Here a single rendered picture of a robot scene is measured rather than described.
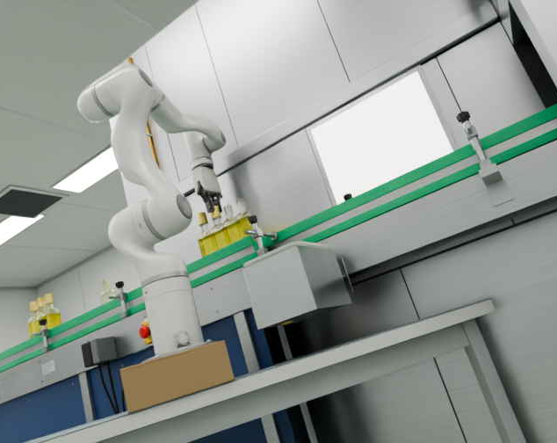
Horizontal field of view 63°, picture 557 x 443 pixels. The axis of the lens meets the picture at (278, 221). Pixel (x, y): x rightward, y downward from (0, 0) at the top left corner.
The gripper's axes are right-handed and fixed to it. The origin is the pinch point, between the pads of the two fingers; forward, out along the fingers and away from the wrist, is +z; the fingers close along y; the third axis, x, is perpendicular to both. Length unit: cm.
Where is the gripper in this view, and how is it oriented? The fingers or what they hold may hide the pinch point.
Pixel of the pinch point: (213, 206)
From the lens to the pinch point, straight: 165.9
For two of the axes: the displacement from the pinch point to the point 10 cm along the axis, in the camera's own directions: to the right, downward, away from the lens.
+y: -5.1, -1.0, -8.6
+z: 2.9, 9.1, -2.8
